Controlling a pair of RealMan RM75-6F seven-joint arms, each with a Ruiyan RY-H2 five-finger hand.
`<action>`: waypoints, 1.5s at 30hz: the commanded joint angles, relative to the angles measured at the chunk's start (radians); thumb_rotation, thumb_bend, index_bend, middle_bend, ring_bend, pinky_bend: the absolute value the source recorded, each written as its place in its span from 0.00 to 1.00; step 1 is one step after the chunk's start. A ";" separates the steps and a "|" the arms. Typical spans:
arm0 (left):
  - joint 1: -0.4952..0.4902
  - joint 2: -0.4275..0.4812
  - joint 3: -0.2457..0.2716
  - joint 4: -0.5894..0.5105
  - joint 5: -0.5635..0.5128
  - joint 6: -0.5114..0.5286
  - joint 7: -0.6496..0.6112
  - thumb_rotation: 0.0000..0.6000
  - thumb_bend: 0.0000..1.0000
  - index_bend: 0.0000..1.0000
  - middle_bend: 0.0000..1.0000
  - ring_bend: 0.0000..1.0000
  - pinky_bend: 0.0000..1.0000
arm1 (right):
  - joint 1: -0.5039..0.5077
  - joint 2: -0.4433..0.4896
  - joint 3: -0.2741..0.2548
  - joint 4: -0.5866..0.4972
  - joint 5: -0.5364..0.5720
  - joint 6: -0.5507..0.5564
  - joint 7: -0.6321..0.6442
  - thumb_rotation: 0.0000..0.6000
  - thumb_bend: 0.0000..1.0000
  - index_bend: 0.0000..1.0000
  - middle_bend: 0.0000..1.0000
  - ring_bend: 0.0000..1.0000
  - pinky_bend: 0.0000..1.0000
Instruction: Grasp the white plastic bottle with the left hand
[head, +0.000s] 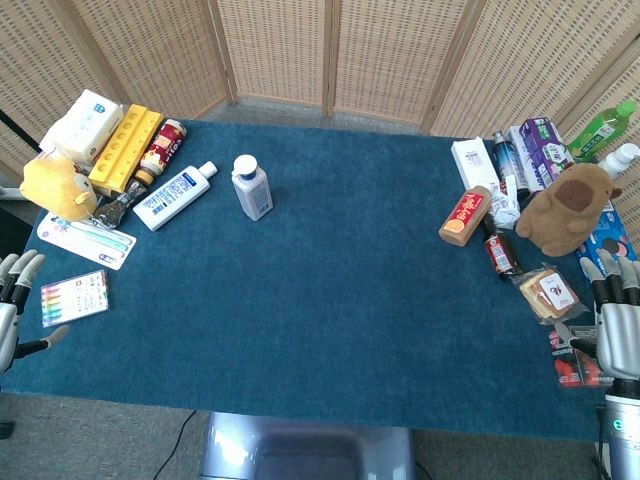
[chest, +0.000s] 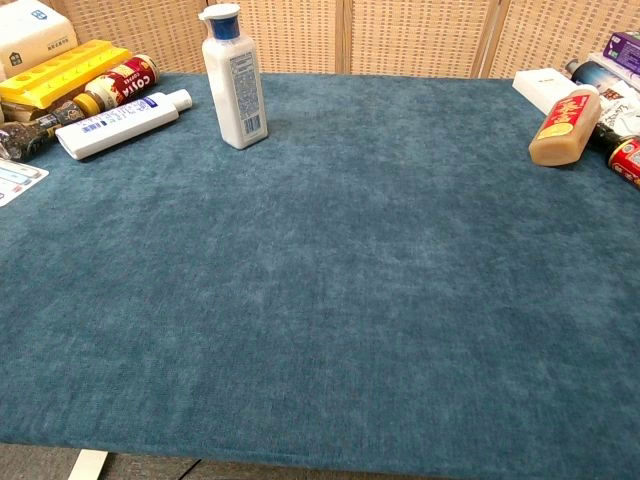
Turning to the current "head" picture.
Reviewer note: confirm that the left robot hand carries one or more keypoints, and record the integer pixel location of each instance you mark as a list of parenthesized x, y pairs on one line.
[(7, 320)]

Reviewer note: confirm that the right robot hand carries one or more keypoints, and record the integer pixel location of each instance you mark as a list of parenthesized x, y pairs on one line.
[(620, 325)]

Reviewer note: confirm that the white plastic bottle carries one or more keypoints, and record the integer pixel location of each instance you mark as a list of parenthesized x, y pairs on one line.
[(252, 187)]

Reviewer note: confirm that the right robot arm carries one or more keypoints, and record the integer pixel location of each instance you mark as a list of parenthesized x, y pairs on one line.
[(622, 430)]

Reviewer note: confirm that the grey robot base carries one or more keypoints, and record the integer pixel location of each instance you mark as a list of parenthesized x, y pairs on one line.
[(307, 447)]

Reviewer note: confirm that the dark sauce bottle red label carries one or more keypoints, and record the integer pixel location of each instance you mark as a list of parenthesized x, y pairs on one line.
[(500, 250)]

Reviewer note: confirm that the white small bottle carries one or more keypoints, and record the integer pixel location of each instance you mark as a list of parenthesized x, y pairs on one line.
[(617, 159)]

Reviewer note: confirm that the green drink bottle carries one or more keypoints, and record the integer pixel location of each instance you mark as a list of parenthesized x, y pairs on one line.
[(597, 132)]

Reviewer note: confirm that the white lotion bottle blue label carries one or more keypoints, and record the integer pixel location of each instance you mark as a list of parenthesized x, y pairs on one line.
[(172, 196)]

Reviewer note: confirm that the red coffee drink bottle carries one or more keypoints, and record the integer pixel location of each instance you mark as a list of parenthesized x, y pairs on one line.
[(160, 150)]

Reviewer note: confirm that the red black snack packet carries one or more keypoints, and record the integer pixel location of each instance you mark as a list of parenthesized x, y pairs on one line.
[(575, 362)]

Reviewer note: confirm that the coloured marker pen set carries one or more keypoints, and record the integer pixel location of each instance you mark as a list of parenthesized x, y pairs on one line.
[(75, 298)]

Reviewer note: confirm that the clear packet of biscuits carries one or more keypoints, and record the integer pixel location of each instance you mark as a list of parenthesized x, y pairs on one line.
[(550, 295)]

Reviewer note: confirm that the blue cookie box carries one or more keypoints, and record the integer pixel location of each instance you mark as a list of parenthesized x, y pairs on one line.
[(607, 240)]

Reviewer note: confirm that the toothbrush blister pack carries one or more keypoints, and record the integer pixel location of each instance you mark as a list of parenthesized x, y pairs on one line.
[(85, 242)]

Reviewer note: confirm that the brown capybara plush toy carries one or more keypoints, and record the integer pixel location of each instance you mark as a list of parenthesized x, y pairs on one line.
[(565, 210)]

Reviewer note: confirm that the yellow plush toy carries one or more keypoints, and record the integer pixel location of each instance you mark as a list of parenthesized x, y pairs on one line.
[(55, 187)]

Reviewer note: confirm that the dark patterned snack packet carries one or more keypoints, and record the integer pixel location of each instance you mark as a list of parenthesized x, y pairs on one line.
[(119, 204)]

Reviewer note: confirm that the crumpled white wrapper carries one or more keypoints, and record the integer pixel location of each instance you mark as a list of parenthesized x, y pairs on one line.
[(505, 205)]

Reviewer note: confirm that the brown box red label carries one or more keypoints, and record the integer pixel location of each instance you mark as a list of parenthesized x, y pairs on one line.
[(465, 216)]

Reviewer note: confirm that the purple-green box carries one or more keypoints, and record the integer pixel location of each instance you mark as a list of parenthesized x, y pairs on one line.
[(540, 152)]

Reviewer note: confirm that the blue-white tube package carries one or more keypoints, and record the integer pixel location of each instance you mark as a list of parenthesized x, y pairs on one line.
[(506, 160)]

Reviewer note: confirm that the yellow box with holes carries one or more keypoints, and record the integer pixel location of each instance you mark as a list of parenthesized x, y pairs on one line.
[(125, 150)]

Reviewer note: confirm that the white tissue pack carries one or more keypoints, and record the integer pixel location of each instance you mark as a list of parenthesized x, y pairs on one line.
[(82, 125)]

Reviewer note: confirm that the white rectangular carton box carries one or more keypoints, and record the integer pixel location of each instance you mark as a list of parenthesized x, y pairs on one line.
[(474, 162)]

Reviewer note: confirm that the blue table cloth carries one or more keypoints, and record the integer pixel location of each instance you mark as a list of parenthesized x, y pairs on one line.
[(310, 280)]

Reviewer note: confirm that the woven folding screen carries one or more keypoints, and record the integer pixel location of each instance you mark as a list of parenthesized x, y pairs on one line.
[(320, 55)]

